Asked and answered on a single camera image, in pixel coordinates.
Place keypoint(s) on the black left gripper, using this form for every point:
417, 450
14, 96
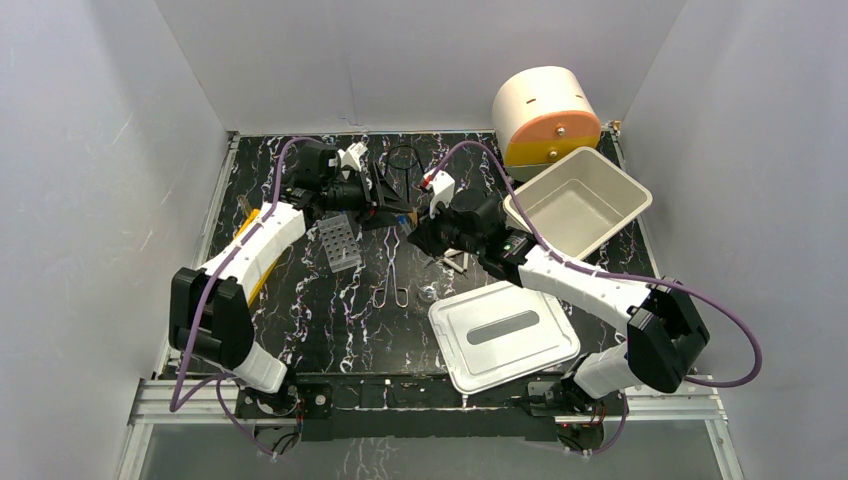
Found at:
371, 195

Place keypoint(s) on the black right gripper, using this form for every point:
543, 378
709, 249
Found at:
423, 235

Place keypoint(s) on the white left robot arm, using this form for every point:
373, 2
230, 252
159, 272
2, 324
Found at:
209, 314

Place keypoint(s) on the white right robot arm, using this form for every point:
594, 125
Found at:
664, 333

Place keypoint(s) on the white paper packet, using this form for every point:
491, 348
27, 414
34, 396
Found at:
456, 260

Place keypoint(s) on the small glass beaker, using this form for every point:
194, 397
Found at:
428, 293

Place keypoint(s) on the clear plastic tube rack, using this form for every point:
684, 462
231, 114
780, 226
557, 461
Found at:
339, 243

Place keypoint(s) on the metal crucible tongs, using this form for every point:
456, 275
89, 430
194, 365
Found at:
390, 284

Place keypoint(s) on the white bin lid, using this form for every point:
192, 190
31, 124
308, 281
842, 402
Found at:
500, 332

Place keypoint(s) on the yellow test tube rack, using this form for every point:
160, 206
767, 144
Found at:
257, 240

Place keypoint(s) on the white plastic bin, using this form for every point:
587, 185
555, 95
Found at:
579, 202

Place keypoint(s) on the cream cylindrical drawer cabinet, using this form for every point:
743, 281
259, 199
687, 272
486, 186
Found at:
539, 116

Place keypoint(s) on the aluminium frame rail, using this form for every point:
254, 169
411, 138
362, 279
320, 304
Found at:
405, 393

